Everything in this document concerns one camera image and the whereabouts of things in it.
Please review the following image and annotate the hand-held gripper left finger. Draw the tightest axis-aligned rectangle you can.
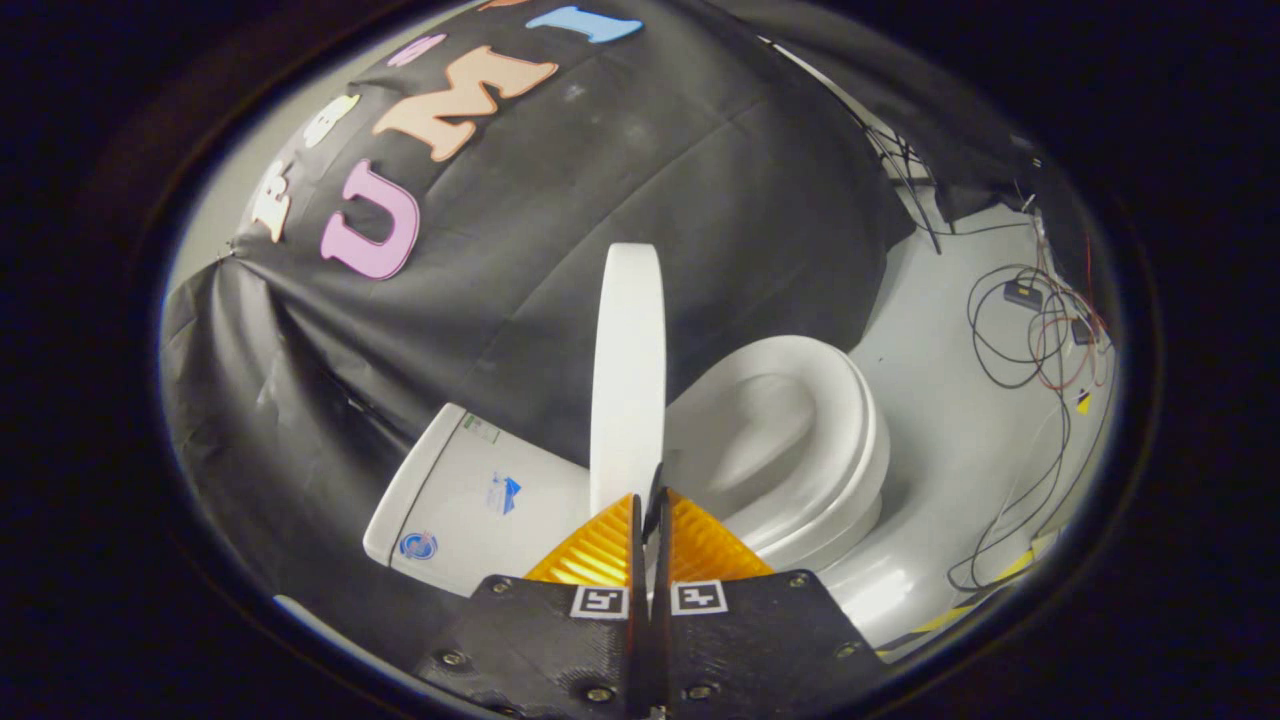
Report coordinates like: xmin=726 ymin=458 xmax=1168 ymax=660
xmin=415 ymin=493 xmax=649 ymax=719

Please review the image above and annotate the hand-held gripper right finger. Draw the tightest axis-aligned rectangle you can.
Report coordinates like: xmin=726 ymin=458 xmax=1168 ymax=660
xmin=650 ymin=487 xmax=891 ymax=717

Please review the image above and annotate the white toilet lid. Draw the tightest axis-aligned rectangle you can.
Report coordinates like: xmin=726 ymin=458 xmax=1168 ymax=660
xmin=590 ymin=243 xmax=668 ymax=516

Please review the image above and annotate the white toilet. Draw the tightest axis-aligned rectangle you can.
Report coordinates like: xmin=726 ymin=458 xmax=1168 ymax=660
xmin=362 ymin=335 xmax=906 ymax=646

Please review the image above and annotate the white toilet seat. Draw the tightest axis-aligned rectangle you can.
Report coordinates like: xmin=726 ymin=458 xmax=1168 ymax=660
xmin=665 ymin=335 xmax=891 ymax=559

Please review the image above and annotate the yellow black floor tape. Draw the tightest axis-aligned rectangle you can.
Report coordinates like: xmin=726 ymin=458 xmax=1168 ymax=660
xmin=880 ymin=530 xmax=1066 ymax=656

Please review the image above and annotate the black backdrop cloth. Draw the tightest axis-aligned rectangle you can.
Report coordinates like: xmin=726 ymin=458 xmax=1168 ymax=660
xmin=160 ymin=0 xmax=1061 ymax=641

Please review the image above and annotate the black floor cable bundle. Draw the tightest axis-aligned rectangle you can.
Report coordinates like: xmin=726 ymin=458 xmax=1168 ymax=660
xmin=945 ymin=262 xmax=1119 ymax=593

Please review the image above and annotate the red cable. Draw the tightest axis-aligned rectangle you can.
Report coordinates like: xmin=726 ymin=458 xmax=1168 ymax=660
xmin=1030 ymin=235 xmax=1113 ymax=396

